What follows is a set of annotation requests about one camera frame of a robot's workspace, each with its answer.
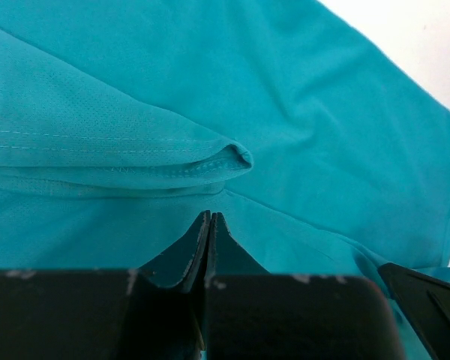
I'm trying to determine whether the teal t shirt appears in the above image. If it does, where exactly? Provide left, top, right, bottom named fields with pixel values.
left=0, top=1, right=450, bottom=359

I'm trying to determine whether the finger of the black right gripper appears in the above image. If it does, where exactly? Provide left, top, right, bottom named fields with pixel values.
left=378, top=262, right=450, bottom=359

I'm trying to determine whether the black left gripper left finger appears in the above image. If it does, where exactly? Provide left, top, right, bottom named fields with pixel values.
left=139, top=211, right=210, bottom=293

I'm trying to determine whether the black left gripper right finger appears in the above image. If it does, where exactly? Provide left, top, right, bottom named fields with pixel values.
left=208, top=212, right=269, bottom=280

